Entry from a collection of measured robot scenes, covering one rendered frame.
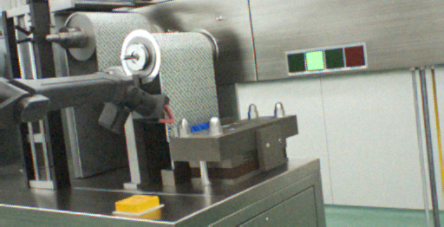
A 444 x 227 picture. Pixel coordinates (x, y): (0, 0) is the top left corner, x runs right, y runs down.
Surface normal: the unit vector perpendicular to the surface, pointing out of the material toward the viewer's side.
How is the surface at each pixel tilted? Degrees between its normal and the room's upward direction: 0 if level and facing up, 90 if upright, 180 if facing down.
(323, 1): 90
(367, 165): 90
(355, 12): 90
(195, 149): 90
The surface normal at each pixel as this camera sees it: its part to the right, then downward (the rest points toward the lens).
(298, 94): -0.58, 0.11
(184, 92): 0.81, -0.06
